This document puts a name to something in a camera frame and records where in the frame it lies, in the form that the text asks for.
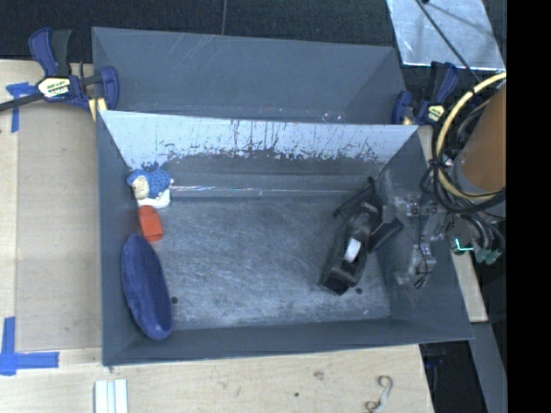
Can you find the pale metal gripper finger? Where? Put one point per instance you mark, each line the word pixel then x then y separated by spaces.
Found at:
pixel 419 269
pixel 402 198

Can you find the black sunglasses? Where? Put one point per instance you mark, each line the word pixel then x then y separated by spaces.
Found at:
pixel 385 232

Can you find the black tape dispenser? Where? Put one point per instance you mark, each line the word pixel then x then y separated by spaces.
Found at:
pixel 344 273

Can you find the small metal hook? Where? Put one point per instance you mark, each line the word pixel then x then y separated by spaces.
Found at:
pixel 385 387

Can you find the grey metal bin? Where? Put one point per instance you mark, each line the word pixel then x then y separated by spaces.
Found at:
pixel 258 248

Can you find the clear glass rod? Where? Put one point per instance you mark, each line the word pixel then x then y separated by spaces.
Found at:
pixel 215 191

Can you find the blue and red toy figure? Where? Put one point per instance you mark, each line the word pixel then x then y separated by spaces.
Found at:
pixel 150 222

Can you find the blue oval dish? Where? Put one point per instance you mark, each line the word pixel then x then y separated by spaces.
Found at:
pixel 144 286

